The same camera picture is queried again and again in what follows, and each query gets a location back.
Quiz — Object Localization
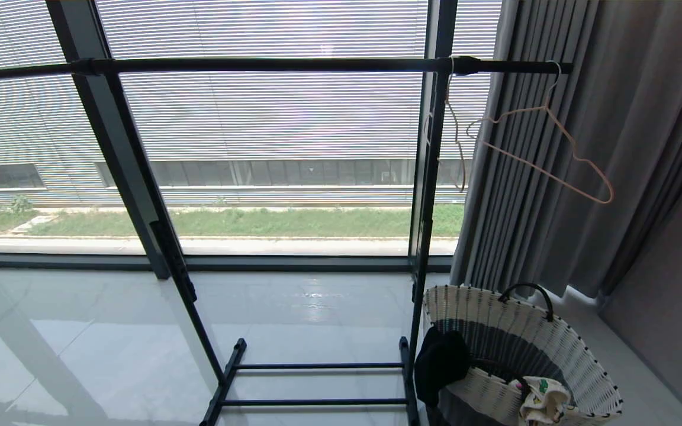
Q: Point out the pink clothes hanger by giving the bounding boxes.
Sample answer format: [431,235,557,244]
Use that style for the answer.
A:
[423,56,468,193]
[466,60,615,205]

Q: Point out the black clothes rack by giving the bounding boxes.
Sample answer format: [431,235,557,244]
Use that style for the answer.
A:
[0,55,574,426]

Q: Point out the white laundry basket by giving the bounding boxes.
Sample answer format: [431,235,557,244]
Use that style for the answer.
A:
[423,282,624,426]

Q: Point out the grey curtain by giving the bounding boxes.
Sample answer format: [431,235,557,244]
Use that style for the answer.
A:
[449,0,682,301]

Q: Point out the cream printed garment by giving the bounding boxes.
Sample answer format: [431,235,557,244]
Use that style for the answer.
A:
[508,377,572,426]

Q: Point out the black garment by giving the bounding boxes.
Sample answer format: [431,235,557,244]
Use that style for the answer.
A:
[414,325,471,409]

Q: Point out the window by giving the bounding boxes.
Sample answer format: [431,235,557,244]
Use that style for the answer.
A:
[0,0,503,274]

